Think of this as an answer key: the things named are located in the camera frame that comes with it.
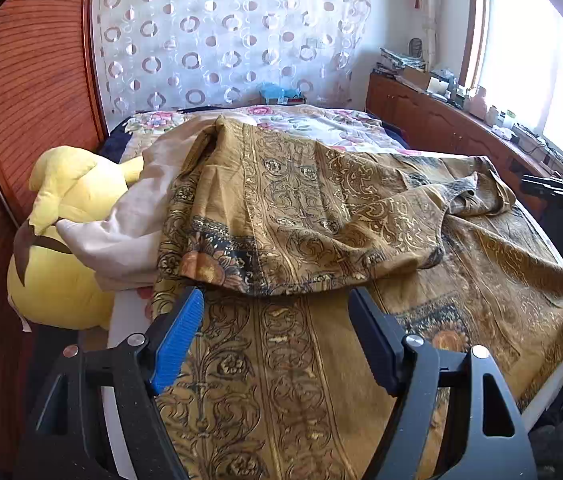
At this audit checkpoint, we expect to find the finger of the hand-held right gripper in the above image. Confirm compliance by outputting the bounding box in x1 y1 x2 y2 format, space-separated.
520 175 563 195

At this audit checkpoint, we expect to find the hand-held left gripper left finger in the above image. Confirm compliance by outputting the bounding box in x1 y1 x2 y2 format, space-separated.
13 286 206 480

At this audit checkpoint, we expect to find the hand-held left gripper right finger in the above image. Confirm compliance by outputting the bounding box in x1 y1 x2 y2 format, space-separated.
346 286 538 480

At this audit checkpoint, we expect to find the golden paisley patterned garment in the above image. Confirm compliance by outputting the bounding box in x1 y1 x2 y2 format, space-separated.
149 114 563 480

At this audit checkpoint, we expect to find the white flower print sheet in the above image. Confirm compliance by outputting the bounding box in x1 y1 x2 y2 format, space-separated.
104 287 563 480

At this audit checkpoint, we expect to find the yellow plush toy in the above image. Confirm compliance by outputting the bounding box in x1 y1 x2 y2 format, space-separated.
6 145 145 331

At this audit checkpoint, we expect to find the wood framed window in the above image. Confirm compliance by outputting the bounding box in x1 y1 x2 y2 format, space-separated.
466 0 563 161

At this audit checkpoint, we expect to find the beige cloth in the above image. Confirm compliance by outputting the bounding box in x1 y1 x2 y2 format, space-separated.
56 114 257 293

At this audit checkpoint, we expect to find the wooden sideboard cabinet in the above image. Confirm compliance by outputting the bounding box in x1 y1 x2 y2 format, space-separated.
365 71 563 201

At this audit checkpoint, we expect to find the white box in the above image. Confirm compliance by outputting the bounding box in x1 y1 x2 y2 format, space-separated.
429 75 455 98

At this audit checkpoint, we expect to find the brown cardboard box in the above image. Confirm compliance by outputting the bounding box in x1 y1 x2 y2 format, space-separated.
401 66 432 92

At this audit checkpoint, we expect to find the white tied window curtain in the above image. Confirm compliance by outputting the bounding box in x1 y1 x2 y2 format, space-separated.
414 0 437 68

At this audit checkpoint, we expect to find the floral print blanket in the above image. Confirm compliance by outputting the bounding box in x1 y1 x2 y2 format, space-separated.
124 104 409 153

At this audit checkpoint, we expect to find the blue tissue pack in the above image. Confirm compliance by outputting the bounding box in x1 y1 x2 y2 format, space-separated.
256 82 307 107

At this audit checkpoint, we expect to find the wooden slatted wardrobe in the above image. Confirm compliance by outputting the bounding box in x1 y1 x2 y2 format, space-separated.
0 0 110 471

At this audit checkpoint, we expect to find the sheer circle pattern curtain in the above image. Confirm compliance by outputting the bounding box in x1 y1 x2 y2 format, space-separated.
92 0 387 116

